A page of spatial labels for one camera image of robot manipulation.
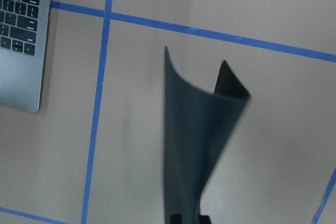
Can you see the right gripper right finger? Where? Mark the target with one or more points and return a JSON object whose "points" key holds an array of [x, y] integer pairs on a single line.
{"points": [[204, 219]]}

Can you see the grey laptop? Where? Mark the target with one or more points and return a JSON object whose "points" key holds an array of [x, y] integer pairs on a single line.
{"points": [[24, 36]]}

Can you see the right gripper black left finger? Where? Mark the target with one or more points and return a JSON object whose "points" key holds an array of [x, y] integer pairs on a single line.
{"points": [[175, 219]]}

